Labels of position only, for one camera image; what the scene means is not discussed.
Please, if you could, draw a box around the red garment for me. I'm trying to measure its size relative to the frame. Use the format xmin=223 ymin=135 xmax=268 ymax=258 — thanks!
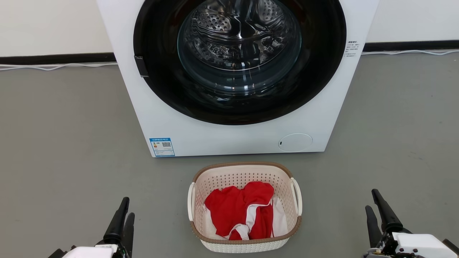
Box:
xmin=204 ymin=181 xmax=275 ymax=240

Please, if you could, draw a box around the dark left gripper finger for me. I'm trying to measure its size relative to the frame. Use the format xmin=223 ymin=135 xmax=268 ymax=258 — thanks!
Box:
xmin=103 ymin=197 xmax=130 ymax=245
xmin=122 ymin=212 xmax=136 ymax=258

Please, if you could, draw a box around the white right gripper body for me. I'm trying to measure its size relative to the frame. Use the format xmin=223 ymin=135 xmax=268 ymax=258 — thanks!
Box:
xmin=365 ymin=231 xmax=458 ymax=258

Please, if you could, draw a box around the small printed text sticker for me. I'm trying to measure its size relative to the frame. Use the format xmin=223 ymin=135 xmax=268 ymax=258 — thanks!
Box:
xmin=344 ymin=40 xmax=359 ymax=58

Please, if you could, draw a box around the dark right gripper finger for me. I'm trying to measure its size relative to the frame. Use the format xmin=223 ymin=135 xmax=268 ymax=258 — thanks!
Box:
xmin=365 ymin=205 xmax=383 ymax=249
xmin=371 ymin=189 xmax=404 ymax=233

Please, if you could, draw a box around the cream perforated plastic laundry basket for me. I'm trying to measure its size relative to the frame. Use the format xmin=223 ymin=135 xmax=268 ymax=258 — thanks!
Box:
xmin=187 ymin=162 xmax=303 ymax=253

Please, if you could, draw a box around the round white filter cover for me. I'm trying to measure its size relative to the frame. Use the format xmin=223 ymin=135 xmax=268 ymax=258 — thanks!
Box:
xmin=278 ymin=133 xmax=313 ymax=152

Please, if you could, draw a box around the blue energy label sticker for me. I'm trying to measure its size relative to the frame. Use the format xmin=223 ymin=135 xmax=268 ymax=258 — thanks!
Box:
xmin=150 ymin=138 xmax=175 ymax=157

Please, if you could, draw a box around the white front-load washing machine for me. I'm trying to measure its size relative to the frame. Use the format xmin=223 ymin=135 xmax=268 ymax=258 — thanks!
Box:
xmin=96 ymin=0 xmax=380 ymax=157

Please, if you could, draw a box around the black door latch handle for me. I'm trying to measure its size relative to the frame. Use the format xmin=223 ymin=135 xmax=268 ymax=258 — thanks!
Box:
xmin=134 ymin=56 xmax=149 ymax=78

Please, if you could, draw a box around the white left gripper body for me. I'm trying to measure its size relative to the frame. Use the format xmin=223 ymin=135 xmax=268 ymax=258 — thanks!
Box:
xmin=62 ymin=244 xmax=124 ymax=258

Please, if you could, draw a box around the white garment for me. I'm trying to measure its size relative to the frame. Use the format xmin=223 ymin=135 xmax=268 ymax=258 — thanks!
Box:
xmin=203 ymin=197 xmax=288 ymax=240

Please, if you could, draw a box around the white floor cable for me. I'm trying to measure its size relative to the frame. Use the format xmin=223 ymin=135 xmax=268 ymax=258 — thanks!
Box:
xmin=361 ymin=49 xmax=459 ymax=56
xmin=0 ymin=62 xmax=118 ymax=71

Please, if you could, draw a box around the black wall baseboard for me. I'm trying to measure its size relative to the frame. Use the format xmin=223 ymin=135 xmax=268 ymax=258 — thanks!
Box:
xmin=363 ymin=40 xmax=459 ymax=52
xmin=0 ymin=53 xmax=116 ymax=66

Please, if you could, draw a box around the round black glass washer door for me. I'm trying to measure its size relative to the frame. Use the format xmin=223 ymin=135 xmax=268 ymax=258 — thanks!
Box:
xmin=133 ymin=0 xmax=347 ymax=125

